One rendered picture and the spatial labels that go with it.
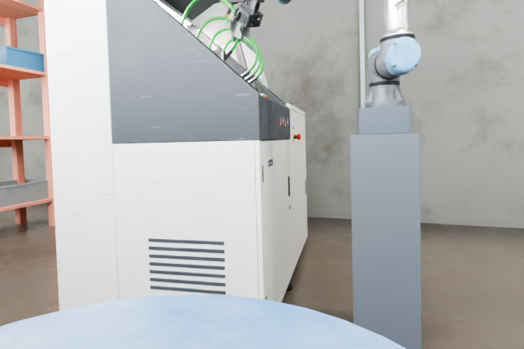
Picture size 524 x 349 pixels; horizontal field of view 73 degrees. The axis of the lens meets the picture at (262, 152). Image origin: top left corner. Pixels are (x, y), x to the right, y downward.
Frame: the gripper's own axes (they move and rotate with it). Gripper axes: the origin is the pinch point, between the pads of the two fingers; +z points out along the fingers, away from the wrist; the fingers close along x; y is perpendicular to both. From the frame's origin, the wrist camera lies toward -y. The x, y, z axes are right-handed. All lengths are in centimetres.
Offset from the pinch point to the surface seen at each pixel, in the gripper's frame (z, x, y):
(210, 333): -33, -81, 95
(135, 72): 14.5, -39.3, -5.0
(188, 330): -32, -82, 93
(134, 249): 63, -56, 38
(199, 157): 26, -32, 33
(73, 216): 67, -69, 12
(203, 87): 7.2, -24.9, 17.8
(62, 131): 44, -63, -13
